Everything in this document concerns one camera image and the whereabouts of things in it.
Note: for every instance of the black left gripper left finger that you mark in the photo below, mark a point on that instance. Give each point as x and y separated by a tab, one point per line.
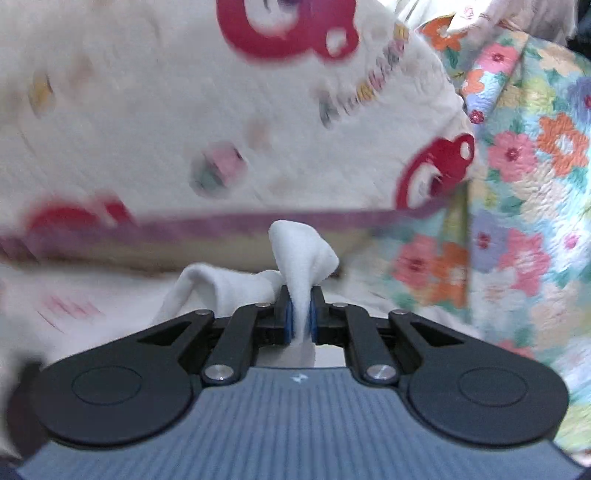
263	324

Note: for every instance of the white strawberry bear quilt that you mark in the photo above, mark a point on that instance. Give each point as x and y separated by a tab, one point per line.
131	123

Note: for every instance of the white garment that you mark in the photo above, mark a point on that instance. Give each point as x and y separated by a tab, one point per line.
303	260

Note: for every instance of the floral quilted blanket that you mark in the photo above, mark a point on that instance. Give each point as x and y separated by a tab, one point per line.
507	258

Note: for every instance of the beige foam mattress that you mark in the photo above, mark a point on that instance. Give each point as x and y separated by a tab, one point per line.
249	252

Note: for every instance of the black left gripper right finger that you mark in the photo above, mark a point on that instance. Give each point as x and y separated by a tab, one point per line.
351	328

